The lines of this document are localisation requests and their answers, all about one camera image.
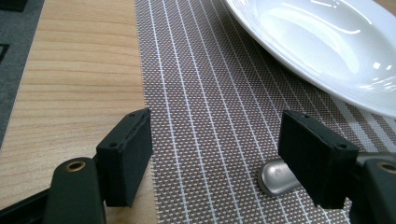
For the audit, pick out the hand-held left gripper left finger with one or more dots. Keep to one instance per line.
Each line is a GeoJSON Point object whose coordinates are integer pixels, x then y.
{"type": "Point", "coordinates": [123, 161]}

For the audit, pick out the brown woven striped placemat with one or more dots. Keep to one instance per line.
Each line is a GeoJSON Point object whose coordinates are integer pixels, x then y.
{"type": "Point", "coordinates": [211, 102]}

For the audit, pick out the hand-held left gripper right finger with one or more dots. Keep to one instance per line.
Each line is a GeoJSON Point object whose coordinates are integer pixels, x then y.
{"type": "Point", "coordinates": [314, 161]}

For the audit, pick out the white ceramic plate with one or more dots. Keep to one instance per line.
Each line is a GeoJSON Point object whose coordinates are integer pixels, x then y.
{"type": "Point", "coordinates": [323, 43]}

